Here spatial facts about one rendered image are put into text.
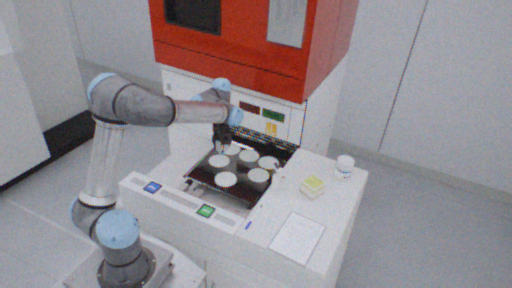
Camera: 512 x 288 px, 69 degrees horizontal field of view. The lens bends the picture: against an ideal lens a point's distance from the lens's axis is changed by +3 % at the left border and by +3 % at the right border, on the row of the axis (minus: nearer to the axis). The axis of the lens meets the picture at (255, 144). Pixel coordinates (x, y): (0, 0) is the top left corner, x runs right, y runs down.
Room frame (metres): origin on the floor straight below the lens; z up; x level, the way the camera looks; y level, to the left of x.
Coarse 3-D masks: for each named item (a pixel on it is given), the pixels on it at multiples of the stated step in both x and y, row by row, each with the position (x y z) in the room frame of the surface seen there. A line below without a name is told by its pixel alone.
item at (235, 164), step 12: (240, 144) 1.53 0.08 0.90; (228, 156) 1.42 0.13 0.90; (276, 156) 1.45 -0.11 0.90; (204, 168) 1.32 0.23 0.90; (216, 168) 1.32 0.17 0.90; (228, 168) 1.33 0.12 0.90; (240, 168) 1.34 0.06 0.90; (252, 168) 1.34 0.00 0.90; (204, 180) 1.23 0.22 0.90; (240, 180) 1.25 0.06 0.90; (228, 192) 1.17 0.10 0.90; (240, 192) 1.17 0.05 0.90; (252, 192) 1.18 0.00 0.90
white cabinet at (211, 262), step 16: (144, 224) 1.07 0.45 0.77; (352, 224) 1.23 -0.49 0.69; (176, 240) 1.00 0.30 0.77; (192, 256) 0.96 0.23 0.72; (208, 256) 0.93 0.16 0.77; (224, 256) 0.90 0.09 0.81; (208, 272) 0.93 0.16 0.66; (224, 272) 0.90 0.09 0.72; (240, 272) 0.87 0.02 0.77; (256, 272) 0.84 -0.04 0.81; (336, 272) 1.13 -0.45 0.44
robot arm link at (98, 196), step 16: (96, 80) 0.97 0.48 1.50; (112, 80) 0.96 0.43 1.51; (128, 80) 0.98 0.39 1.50; (96, 96) 0.94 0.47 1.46; (112, 96) 0.90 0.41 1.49; (96, 112) 0.91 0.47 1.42; (112, 112) 0.89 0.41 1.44; (96, 128) 0.92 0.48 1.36; (112, 128) 0.91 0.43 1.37; (96, 144) 0.89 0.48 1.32; (112, 144) 0.90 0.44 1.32; (96, 160) 0.87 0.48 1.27; (112, 160) 0.89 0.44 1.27; (96, 176) 0.86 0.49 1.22; (112, 176) 0.88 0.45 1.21; (80, 192) 0.86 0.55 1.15; (96, 192) 0.84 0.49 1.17; (112, 192) 0.87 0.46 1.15; (80, 208) 0.82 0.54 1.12; (96, 208) 0.81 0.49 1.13; (112, 208) 0.84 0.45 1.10; (80, 224) 0.79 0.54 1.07
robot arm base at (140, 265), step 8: (144, 256) 0.78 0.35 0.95; (104, 264) 0.73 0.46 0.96; (128, 264) 0.72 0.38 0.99; (136, 264) 0.73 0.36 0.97; (144, 264) 0.75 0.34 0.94; (104, 272) 0.72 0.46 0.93; (112, 272) 0.71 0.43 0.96; (120, 272) 0.70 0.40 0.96; (128, 272) 0.71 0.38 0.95; (136, 272) 0.72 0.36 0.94; (144, 272) 0.74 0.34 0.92; (112, 280) 0.70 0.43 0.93; (120, 280) 0.70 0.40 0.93; (128, 280) 0.70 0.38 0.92; (136, 280) 0.71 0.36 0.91
